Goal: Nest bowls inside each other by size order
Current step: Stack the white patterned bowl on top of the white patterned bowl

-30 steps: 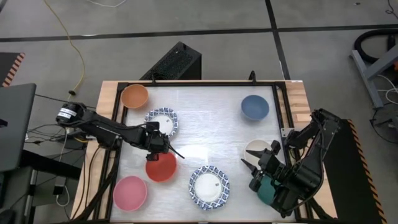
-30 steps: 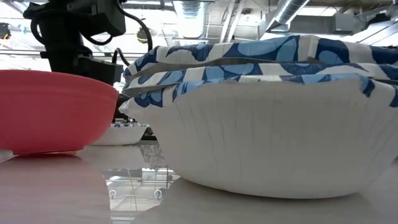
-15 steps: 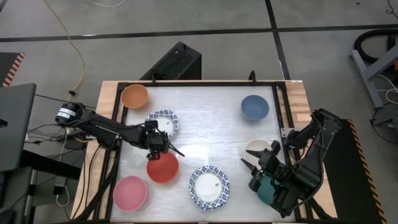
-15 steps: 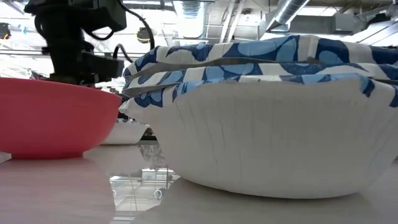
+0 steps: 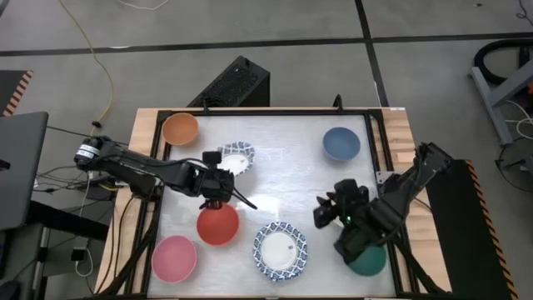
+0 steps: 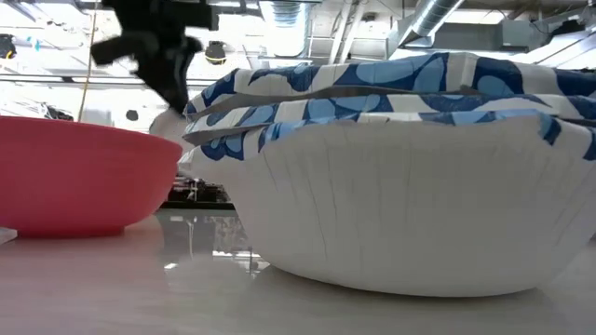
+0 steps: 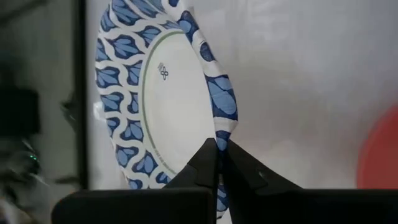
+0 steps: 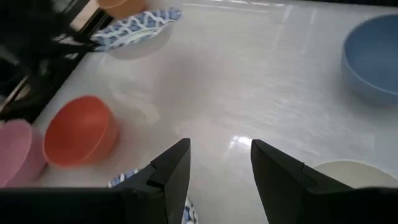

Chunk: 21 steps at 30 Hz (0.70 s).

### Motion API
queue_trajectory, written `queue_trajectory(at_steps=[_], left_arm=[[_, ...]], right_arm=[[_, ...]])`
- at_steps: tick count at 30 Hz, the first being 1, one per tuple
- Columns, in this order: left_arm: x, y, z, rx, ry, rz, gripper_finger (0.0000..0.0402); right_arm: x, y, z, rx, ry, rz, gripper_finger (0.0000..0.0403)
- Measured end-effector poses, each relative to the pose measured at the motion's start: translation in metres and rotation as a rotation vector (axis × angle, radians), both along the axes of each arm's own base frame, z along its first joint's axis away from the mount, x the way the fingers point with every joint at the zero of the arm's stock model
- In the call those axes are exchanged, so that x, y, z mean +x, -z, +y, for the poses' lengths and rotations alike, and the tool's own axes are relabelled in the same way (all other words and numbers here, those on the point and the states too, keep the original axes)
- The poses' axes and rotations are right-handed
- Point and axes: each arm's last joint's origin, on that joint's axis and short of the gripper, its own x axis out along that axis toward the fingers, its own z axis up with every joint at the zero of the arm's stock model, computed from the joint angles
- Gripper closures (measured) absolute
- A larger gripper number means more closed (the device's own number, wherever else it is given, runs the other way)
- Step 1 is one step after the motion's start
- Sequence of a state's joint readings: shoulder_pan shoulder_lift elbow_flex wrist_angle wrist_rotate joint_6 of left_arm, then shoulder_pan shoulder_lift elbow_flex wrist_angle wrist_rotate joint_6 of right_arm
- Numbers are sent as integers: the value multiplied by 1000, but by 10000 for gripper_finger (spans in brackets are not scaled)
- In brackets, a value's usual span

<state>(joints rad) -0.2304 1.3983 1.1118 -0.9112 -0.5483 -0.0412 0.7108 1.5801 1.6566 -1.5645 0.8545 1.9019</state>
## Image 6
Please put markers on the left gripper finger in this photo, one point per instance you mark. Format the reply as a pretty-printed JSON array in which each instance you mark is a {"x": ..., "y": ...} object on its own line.
[
  {"x": 167, "y": 70},
  {"x": 116, "y": 47}
]

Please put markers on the red plastic bowl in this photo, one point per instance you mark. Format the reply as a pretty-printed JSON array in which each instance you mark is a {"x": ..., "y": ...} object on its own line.
[{"x": 70, "y": 177}]

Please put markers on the black ceiling dome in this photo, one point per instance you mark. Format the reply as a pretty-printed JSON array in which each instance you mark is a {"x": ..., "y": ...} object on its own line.
[{"x": 215, "y": 52}]

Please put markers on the small black round fixture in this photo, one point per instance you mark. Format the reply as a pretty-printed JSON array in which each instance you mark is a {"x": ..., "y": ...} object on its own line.
[{"x": 132, "y": 115}]

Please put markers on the black ceiling device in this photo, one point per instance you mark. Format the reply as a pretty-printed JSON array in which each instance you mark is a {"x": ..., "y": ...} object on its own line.
[{"x": 7, "y": 46}]

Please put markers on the ceiling light rail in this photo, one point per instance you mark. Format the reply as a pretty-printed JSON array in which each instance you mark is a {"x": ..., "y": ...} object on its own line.
[{"x": 67, "y": 79}]

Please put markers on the round silver ceiling duct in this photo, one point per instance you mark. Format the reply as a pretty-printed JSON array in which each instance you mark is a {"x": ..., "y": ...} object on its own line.
[{"x": 284, "y": 23}]

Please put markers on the black metal table frame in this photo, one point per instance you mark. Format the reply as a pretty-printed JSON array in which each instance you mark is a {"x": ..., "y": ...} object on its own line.
[{"x": 195, "y": 205}]

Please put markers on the slanted silver ceiling duct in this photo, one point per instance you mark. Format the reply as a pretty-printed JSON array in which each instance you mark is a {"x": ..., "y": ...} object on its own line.
[{"x": 435, "y": 14}]

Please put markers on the grey rectangular air duct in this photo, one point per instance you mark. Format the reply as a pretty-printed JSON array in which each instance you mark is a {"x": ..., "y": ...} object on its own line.
[{"x": 465, "y": 37}]

